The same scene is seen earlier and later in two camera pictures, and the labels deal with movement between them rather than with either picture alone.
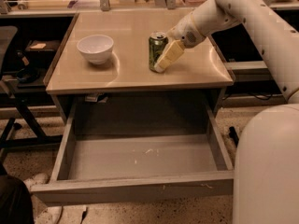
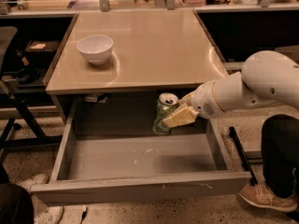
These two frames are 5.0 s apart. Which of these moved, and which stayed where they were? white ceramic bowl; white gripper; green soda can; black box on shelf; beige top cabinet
Moved: green soda can; white gripper
Stayed: black box on shelf; beige top cabinet; white ceramic bowl
